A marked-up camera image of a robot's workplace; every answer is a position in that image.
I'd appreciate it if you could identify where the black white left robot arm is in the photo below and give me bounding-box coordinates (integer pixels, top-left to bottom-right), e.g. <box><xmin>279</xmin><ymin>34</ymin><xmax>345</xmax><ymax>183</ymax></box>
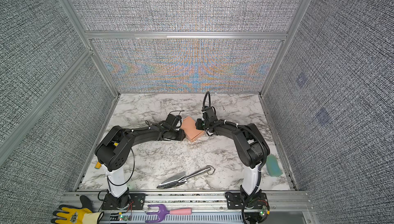
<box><xmin>94</xmin><ymin>113</ymin><xmax>186</xmax><ymax>199</ymax></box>

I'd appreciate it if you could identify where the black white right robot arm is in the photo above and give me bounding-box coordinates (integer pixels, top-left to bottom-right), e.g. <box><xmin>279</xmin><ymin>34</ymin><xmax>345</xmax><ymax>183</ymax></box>
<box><xmin>196</xmin><ymin>91</ymin><xmax>270</xmax><ymax>202</ymax></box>

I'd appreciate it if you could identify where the silver metal garden trowel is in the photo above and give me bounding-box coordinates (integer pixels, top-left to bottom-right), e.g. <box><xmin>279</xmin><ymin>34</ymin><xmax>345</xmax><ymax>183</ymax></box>
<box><xmin>157</xmin><ymin>165</ymin><xmax>215</xmax><ymax>190</ymax></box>

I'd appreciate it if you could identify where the yellow toy shovel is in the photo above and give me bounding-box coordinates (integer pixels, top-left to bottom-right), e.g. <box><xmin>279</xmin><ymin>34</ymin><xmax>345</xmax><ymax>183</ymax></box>
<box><xmin>94</xmin><ymin>162</ymin><xmax>102</xmax><ymax>169</ymax></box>

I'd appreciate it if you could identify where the green sponge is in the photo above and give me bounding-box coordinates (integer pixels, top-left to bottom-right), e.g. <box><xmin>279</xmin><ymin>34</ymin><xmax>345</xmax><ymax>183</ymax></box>
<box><xmin>266</xmin><ymin>154</ymin><xmax>283</xmax><ymax>177</ymax></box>

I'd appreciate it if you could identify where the purple pink garden fork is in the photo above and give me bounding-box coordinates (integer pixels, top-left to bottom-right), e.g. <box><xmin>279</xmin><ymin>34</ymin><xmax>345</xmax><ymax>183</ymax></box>
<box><xmin>145</xmin><ymin>204</ymin><xmax>192</xmax><ymax>224</ymax></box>

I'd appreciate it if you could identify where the yellow black work glove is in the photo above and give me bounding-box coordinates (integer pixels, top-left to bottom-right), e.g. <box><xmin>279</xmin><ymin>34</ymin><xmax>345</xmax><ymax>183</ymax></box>
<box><xmin>51</xmin><ymin>195</ymin><xmax>105</xmax><ymax>224</ymax></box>

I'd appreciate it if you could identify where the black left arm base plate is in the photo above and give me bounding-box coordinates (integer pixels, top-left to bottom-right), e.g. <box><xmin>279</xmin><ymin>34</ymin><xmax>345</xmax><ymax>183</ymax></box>
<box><xmin>102</xmin><ymin>192</ymin><xmax>146</xmax><ymax>211</ymax></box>

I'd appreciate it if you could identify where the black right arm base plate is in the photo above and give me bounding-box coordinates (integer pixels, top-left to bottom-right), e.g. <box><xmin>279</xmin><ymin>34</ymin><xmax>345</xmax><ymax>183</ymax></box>
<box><xmin>225</xmin><ymin>190</ymin><xmax>269</xmax><ymax>210</ymax></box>

